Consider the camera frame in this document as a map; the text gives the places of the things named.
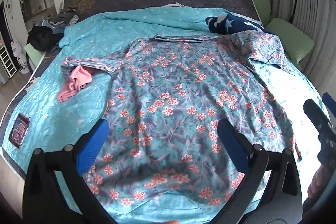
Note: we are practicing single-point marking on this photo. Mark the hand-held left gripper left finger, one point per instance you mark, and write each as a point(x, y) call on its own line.
point(92, 146)

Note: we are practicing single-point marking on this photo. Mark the white shelf rack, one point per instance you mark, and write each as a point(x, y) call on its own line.
point(6, 61)

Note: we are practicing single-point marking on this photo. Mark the teal star quilt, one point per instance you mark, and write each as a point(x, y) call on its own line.
point(86, 40)

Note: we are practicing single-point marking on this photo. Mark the grey clothes pile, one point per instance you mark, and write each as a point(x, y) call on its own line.
point(64, 16)

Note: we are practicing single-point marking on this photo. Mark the large green pillow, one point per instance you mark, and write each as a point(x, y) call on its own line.
point(291, 37)

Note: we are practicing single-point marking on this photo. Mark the pale green cushion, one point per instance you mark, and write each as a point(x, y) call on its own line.
point(34, 54)

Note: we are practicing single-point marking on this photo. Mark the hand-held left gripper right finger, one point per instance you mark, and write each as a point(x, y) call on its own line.
point(233, 145)

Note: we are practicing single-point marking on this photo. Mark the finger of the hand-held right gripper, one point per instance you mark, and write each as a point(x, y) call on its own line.
point(316, 113)
point(330, 103)

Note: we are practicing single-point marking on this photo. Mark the white pleated curtain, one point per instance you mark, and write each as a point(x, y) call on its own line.
point(315, 16)

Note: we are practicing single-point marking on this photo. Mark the navy star print cloth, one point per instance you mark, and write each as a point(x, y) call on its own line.
point(231, 23)

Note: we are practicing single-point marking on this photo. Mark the pink garment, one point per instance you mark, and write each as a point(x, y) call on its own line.
point(78, 77)

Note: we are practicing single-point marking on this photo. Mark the black cloth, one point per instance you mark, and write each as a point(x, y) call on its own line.
point(42, 37)

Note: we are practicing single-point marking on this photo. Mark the arched interior window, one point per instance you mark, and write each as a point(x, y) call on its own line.
point(34, 1)

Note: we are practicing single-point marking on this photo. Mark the teal floral shirt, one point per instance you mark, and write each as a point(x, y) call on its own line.
point(170, 98)

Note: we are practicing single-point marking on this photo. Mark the smartphone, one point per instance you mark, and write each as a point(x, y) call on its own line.
point(19, 129)

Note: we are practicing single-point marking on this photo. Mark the person's right hand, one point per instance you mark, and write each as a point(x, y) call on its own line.
point(317, 182)

